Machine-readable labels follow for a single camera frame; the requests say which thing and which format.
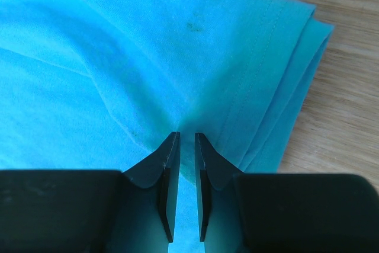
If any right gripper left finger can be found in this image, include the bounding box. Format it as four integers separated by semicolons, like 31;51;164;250
1;132;180;252

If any bright blue t shirt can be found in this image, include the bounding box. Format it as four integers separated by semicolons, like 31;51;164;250
1;0;333;252

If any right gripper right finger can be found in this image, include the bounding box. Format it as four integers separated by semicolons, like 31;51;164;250
194;133;378;252

